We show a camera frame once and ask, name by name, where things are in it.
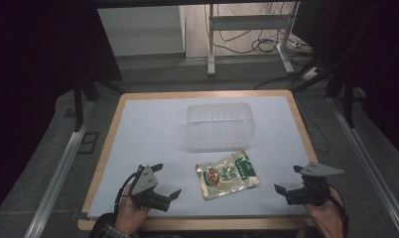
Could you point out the white panel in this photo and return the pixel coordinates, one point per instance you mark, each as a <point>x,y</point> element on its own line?
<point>141,30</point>

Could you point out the white table mat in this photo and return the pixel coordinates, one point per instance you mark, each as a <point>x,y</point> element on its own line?
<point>154,139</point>

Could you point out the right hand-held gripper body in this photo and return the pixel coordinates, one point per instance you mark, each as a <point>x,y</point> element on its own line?
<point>315,191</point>

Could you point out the white power strip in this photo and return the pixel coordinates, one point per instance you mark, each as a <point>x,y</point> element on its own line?
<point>311,74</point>

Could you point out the person's left hand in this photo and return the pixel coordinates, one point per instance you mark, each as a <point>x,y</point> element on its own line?
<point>129,214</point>

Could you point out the gold and green snack packet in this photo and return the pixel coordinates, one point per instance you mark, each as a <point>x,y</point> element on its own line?
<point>228,176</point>

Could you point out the person's right hand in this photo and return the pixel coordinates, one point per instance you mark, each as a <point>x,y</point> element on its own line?
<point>323,218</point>

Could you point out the white metal desk frame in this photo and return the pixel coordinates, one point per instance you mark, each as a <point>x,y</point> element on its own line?
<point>250,23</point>

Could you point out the aluminium floor rail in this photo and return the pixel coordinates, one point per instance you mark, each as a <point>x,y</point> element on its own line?
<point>58,180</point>
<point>369,165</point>

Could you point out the black stand legs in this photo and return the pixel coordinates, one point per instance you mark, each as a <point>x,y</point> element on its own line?
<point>79,99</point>
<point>348,95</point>

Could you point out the clear plastic container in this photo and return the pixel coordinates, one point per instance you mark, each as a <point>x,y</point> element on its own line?
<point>219,126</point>

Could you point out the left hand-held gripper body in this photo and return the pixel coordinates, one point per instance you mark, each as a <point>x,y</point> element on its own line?
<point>145,181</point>

